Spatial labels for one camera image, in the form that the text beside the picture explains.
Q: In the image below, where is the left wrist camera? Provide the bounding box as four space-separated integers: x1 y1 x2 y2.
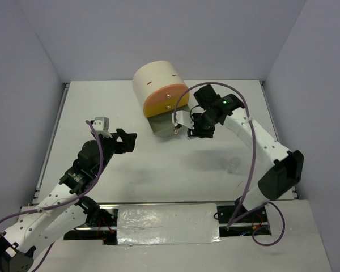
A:
90 117 112 138

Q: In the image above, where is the orange top drawer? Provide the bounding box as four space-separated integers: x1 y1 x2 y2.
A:
144 83 188 107

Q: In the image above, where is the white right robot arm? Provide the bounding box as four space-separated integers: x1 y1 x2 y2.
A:
188 82 304 222

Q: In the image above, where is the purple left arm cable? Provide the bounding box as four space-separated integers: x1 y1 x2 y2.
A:
0 120 105 272

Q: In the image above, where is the yellow drawer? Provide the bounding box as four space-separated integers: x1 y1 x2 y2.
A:
143 96 179 118

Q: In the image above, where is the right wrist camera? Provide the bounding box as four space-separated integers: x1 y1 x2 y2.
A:
172 110 194 131

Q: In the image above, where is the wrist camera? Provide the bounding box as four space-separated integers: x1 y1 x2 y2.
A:
172 110 194 131
90 117 112 138

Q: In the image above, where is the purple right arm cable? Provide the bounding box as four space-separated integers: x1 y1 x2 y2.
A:
174 82 286 247

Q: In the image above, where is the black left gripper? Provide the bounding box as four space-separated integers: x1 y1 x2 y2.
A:
93 128 137 176

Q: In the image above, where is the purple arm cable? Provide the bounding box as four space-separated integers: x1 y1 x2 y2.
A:
174 82 286 247
0 120 105 272

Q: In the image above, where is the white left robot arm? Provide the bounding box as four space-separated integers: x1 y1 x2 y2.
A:
0 129 137 271

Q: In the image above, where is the cream round drawer organizer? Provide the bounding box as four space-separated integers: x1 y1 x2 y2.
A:
132 61 185 106

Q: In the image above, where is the grey bottom drawer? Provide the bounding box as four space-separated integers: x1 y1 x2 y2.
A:
147 109 188 138

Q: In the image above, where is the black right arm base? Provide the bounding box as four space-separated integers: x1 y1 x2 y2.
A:
213 201 268 227

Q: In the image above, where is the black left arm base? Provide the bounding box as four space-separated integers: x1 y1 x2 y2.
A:
63 196 118 245

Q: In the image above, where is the silver foil tape panel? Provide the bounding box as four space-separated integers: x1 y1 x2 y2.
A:
116 203 220 245

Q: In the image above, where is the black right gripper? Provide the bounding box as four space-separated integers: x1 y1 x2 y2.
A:
186 111 218 139

